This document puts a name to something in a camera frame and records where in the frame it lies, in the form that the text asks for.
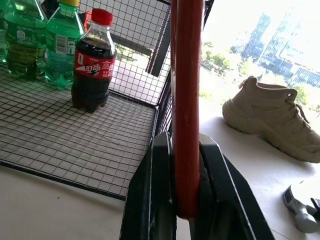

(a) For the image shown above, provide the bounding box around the beige sneaker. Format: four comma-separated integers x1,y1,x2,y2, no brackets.
221,75,320,164

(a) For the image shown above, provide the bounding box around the red rod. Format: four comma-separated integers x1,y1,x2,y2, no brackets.
170,0,206,220

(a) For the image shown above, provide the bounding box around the green bottle with yellow cap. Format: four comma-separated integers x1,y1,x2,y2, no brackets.
44,0,86,89

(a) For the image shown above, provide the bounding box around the green plastic soda bottle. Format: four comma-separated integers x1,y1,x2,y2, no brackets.
0,0,49,81

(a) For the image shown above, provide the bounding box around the cola bottle with red cap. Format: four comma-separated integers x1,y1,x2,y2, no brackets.
70,8,118,112

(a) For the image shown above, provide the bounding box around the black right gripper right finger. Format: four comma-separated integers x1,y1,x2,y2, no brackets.
188,133,275,240

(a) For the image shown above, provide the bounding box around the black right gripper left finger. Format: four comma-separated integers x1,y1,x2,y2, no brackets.
119,131,177,240

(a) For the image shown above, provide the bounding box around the black wire mesh basket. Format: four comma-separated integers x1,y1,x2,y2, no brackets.
0,0,216,201

